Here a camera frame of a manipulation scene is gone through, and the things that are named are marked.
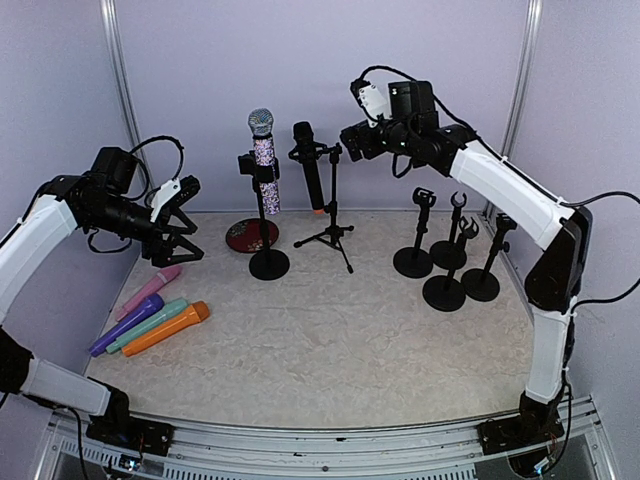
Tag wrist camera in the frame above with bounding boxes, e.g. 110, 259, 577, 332
350, 79, 391, 128
150, 175, 201, 223

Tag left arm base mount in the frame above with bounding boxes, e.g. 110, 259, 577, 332
86, 418, 174, 457

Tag black orange mic stand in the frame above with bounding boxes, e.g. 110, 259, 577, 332
393, 187, 436, 279

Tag pink microphone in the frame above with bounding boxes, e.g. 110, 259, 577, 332
115, 265, 183, 322

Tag red floral plate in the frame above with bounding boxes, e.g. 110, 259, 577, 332
225, 218, 263, 254

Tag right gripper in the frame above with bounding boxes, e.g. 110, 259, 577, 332
342, 117, 418, 160

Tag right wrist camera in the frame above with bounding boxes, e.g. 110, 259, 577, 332
350, 79, 391, 128

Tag black tripod mic stand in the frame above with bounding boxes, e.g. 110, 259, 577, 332
289, 141, 354, 274

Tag black microphone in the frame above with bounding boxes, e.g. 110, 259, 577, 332
288, 121, 326, 214

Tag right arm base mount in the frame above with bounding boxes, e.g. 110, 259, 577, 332
477, 415, 565, 455

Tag orange microphone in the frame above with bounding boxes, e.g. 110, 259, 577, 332
121, 301, 210, 357

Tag black purple mic stand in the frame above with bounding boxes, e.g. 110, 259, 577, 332
461, 213, 517, 302

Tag aluminium front rail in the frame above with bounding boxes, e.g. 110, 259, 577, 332
30, 397, 620, 479

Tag mint green microphone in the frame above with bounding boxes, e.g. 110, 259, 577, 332
106, 298, 189, 354

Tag black pink mic stand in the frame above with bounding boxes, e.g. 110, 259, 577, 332
430, 193, 467, 270

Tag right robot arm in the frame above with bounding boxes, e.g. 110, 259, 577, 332
340, 73, 592, 444

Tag purple microphone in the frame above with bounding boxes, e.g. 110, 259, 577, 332
89, 293, 165, 357

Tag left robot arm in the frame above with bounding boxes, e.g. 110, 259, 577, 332
1, 147, 204, 445

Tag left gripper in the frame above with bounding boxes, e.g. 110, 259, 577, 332
86, 194, 203, 267

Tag glitter rhinestone microphone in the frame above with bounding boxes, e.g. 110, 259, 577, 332
248, 108, 280, 215

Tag black mint mic stand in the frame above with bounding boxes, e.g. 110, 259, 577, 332
422, 217, 479, 312

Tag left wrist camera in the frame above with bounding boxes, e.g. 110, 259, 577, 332
150, 175, 201, 223

